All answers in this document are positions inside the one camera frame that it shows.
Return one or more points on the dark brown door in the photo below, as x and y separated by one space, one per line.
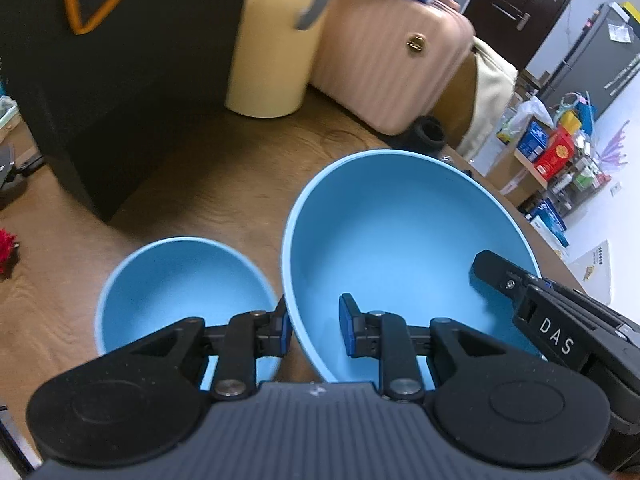
500 15

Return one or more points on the white plastic bag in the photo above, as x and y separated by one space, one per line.
525 112

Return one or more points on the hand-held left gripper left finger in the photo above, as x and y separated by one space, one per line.
285 332

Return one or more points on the pink suitcase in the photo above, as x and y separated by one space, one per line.
375 60

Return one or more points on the blue flat package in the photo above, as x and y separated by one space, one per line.
550 220

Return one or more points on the medium blue bowl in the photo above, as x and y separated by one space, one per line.
410 240

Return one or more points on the red artificial rose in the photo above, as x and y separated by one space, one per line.
7 250

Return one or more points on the tall red box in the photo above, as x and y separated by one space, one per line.
555 152

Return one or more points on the beige garment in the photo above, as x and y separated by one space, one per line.
492 90

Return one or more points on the blue plastic bag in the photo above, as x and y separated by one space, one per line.
575 110

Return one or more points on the black cup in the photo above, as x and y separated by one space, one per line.
429 132

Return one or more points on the yellow box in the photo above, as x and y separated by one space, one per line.
627 10

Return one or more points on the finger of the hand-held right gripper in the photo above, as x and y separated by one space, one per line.
500 275

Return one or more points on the white flat panel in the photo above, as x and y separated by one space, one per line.
595 272

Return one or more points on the black paper bag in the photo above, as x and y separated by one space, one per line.
125 110

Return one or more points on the yellow cylindrical container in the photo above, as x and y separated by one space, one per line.
270 60

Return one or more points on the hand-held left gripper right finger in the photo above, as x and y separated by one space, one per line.
347 327

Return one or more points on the small blue bowl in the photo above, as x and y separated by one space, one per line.
185 285

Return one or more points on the grey fridge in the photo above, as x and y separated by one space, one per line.
590 70

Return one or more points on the brown chair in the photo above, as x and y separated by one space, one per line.
457 110

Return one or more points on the purple flower wall sticker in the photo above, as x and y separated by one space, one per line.
616 147

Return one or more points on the blue box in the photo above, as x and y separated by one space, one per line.
531 141

